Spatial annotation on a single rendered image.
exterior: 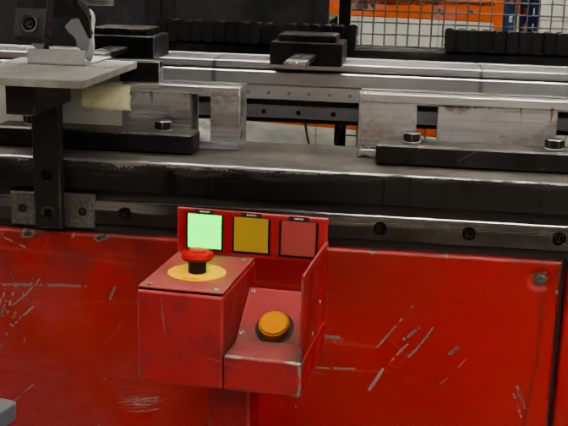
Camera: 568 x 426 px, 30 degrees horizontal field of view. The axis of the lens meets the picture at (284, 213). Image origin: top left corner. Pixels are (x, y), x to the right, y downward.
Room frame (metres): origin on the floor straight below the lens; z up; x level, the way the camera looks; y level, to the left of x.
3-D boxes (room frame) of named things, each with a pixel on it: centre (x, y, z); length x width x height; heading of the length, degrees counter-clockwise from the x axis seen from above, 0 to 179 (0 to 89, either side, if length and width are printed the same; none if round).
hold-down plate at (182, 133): (1.56, 0.28, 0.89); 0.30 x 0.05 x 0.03; 83
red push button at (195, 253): (1.24, 0.10, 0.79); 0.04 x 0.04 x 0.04
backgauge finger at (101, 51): (1.77, 0.29, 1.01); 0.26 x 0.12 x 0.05; 173
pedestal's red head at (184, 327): (1.24, 0.06, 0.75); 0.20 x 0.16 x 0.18; 78
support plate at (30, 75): (1.47, 0.33, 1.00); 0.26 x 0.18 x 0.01; 173
